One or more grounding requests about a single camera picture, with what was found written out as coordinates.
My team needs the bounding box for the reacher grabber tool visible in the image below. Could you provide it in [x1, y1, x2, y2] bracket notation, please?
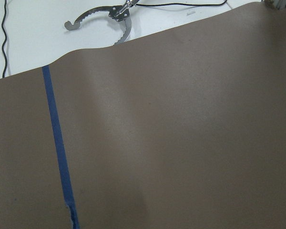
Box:
[64, 0, 138, 45]

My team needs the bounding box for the aluminium frame post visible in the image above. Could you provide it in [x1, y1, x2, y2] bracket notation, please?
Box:
[264, 0, 286, 10]

